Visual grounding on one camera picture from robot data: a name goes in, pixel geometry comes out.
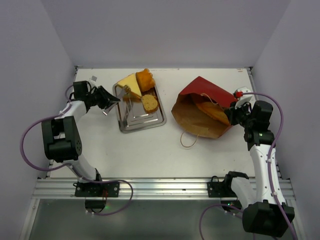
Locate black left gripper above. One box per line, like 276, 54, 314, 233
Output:
86, 85, 120, 110

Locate metal kitchen tongs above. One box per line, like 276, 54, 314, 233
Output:
102, 85, 131, 116

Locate triangular fake sandwich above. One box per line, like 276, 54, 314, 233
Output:
117, 73, 142, 98

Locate red brown paper bag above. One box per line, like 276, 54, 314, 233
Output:
171, 76, 236, 139

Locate orange fake bread loaf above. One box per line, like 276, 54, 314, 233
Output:
135, 68, 156, 92

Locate round fake bread slice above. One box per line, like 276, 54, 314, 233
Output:
141, 94, 159, 114

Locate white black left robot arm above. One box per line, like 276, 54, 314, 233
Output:
41, 81, 120, 197

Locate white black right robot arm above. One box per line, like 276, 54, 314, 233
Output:
222, 100, 295, 238

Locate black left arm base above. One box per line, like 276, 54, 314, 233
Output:
73, 181, 120, 213

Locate long fake baguette bread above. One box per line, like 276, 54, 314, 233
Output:
195, 101, 230, 126

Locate stainless steel tray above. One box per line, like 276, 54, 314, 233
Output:
116, 86, 167, 133

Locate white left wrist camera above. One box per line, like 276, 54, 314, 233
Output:
88, 75, 98, 88

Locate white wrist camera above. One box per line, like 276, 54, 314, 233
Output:
88, 75, 98, 88
233, 86, 254, 109

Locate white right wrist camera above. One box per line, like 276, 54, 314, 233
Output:
233, 86, 254, 109

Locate aluminium corner frame rail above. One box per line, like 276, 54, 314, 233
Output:
74, 65, 82, 76

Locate aluminium front mounting rail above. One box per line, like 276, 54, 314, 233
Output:
32, 176, 296, 201

